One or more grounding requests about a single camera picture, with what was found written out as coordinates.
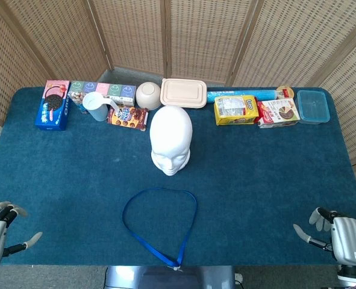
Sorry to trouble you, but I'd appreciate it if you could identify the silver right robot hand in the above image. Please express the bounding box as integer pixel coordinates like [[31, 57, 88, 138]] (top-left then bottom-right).
[[292, 207, 356, 266]]

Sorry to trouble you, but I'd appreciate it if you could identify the blue lanyard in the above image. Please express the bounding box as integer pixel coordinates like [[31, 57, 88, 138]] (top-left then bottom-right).
[[122, 187, 198, 272]]

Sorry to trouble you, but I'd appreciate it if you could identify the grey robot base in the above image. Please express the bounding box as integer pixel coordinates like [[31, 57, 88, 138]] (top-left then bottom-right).
[[104, 265, 237, 289]]

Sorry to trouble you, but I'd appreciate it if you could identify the teal table cloth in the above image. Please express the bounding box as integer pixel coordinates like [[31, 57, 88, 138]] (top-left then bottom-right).
[[0, 86, 356, 267]]

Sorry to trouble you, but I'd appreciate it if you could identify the blue Oreo cookie box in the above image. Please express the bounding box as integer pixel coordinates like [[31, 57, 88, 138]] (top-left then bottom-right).
[[34, 79, 72, 132]]

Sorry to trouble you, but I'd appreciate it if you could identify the blue transparent food container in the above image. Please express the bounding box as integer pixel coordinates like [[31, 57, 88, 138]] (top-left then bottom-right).
[[296, 89, 331, 125]]

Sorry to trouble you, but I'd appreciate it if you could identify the red white cookie box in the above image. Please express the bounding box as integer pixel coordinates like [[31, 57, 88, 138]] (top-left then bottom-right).
[[257, 98, 301, 129]]

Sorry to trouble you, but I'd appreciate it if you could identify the small round snack cup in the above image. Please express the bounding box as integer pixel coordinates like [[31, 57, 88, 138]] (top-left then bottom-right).
[[275, 85, 295, 100]]

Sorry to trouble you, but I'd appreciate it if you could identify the pale blue plastic mug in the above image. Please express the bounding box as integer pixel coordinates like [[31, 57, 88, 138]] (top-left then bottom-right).
[[81, 92, 123, 122]]

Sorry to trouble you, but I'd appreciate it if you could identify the cyan plastic roll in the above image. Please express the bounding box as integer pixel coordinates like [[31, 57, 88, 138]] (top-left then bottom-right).
[[207, 88, 278, 105]]

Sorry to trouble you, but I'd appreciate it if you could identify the yellow Lipo biscuit bag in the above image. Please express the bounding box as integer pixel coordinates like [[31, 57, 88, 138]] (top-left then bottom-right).
[[213, 95, 260, 126]]

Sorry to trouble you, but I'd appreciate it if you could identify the brown chocolate biscuit box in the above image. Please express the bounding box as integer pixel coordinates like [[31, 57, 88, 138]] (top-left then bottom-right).
[[107, 104, 150, 132]]

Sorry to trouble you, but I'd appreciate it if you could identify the pastel multicolour carton pack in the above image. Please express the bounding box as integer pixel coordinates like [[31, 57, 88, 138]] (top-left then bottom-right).
[[68, 80, 137, 107]]

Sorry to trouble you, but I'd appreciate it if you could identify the white foam mannequin head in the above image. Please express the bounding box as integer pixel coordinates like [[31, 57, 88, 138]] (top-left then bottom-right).
[[149, 105, 193, 177]]

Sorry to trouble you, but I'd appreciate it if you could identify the beige bowl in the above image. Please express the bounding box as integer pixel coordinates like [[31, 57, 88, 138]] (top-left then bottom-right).
[[135, 81, 162, 111]]

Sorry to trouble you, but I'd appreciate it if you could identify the beige lidded lunch box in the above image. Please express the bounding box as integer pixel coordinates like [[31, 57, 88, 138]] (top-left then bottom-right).
[[160, 78, 208, 109]]

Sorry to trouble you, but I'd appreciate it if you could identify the wicker folding screen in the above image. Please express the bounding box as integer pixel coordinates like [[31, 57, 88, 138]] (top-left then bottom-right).
[[0, 0, 356, 217]]

